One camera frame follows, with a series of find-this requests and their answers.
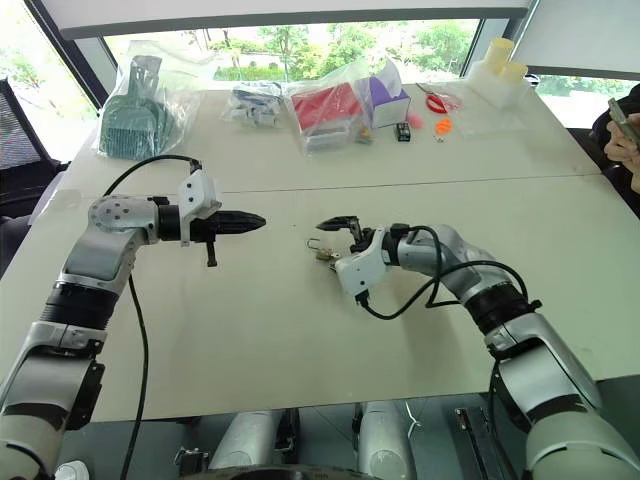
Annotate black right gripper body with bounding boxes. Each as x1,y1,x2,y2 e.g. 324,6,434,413
348,216,387,255

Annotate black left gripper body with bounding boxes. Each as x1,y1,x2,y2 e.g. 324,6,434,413
187,211,224,269

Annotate clear bag around red box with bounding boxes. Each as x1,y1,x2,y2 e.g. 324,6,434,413
282,58,404,157

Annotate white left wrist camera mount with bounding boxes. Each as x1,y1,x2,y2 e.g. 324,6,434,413
178,169,223,248

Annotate flat clear plastic bag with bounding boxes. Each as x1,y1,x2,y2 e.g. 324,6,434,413
448,83,504,137

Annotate red handled scissors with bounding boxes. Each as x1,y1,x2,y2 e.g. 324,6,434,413
416,82,464,114

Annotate clear bag around dustpan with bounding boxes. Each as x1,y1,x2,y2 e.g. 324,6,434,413
92,39,219,164

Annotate bystander hand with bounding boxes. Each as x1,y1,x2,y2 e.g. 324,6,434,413
602,112,640,197

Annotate silver rounded robot leg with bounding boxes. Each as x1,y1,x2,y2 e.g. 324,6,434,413
356,399,417,480
208,409,282,472

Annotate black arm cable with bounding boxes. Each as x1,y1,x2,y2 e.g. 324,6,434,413
102,154,204,480
355,224,544,321

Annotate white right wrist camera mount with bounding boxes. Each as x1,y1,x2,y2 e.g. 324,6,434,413
333,228,389,305

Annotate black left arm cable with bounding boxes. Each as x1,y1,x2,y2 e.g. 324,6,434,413
102,154,204,480

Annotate white bottle cap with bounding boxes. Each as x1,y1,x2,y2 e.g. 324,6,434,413
53,461,89,480

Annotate green plastic dustpan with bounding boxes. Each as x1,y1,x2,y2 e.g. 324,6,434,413
98,54,177,161

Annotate pale yellow cylinder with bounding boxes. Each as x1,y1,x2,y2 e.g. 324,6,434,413
486,37,516,76
501,62,529,90

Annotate black mesh chair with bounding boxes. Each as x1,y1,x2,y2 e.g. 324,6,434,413
0,77,72,217

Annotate black metal bracket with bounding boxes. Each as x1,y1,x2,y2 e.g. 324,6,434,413
453,406,502,480

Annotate bag of blue white parts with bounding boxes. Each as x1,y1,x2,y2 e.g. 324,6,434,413
221,82,284,130

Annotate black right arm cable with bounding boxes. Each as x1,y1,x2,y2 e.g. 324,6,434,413
355,224,544,321

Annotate purple and white box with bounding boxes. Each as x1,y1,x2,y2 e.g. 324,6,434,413
367,74,413,130

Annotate brass padlock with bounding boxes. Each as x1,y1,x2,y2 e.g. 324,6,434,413
306,238,335,262

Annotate smartphone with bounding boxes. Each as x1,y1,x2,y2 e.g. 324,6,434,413
606,97,640,149

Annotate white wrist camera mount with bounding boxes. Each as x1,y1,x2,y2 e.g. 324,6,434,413
178,169,223,248
333,228,389,305

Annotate black metal clamp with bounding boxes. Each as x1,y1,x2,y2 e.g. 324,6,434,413
173,446,210,477

